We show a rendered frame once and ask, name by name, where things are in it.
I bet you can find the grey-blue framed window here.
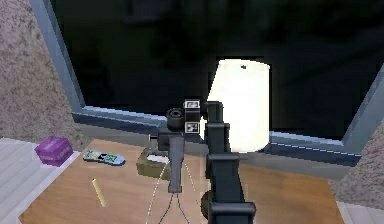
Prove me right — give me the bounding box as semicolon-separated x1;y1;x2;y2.
28;0;384;168

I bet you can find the purple box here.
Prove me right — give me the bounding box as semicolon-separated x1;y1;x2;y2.
34;135;74;167

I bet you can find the brown wooden table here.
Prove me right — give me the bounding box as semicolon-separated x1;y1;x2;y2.
18;138;345;224

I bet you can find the pale blue remote control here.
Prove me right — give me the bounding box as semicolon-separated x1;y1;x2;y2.
82;149;127;167

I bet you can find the yellow pencil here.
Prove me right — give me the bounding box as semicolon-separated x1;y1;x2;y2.
91;178;108;209

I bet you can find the olive tissue box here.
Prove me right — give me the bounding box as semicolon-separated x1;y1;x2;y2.
135;147;172;181

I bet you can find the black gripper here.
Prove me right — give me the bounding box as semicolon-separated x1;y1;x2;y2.
149;107;188;224

